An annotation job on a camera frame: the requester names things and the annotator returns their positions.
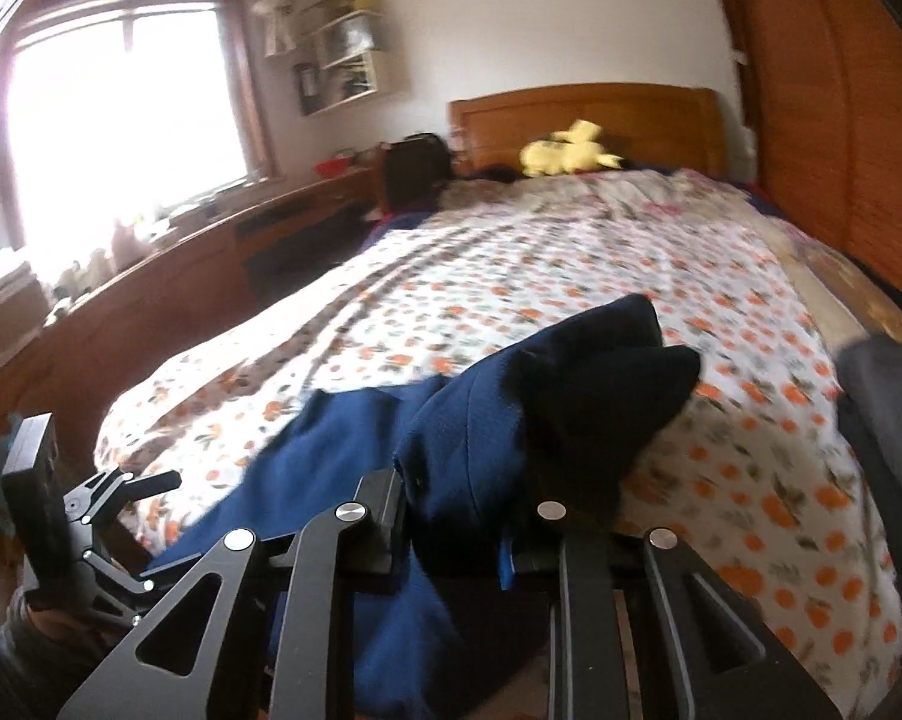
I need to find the long wooden desk cabinet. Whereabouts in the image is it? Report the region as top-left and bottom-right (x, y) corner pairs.
(0, 167), (377, 461)

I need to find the navy blue blazer jacket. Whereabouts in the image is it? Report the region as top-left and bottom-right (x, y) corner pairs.
(164, 294), (702, 718)

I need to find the white wall shelf unit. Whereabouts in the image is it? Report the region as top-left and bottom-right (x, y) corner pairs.
(293, 0), (389, 117)

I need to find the wooden louvred wardrobe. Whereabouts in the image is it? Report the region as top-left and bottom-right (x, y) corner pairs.
(724, 0), (902, 292)

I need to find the black backpack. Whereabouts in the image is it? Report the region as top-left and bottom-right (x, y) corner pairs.
(380, 133), (454, 213)

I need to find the person's left hand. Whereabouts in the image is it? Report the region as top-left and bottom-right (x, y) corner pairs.
(0, 589), (124, 661)

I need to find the yellow Pikachu plush toy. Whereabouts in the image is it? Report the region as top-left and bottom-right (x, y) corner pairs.
(519, 119), (625, 177)

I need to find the orange floral bed sheet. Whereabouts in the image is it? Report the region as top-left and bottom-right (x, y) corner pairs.
(94, 197), (902, 718)

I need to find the red bowl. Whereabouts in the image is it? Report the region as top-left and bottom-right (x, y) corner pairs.
(314, 156), (353, 181)

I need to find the window with brown frame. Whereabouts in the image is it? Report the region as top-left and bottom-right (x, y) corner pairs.
(0, 0), (275, 260)

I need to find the pink floral quilt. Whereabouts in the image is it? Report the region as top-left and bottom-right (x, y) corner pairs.
(425, 169), (780, 231)

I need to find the tied white curtain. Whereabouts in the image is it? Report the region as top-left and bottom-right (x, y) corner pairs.
(252, 0), (298, 57)

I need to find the folded grey clothes pile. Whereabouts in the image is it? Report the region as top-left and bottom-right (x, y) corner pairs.
(831, 331), (902, 616)

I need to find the wooden bed headboard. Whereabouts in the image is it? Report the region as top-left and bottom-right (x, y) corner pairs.
(447, 81), (728, 181)

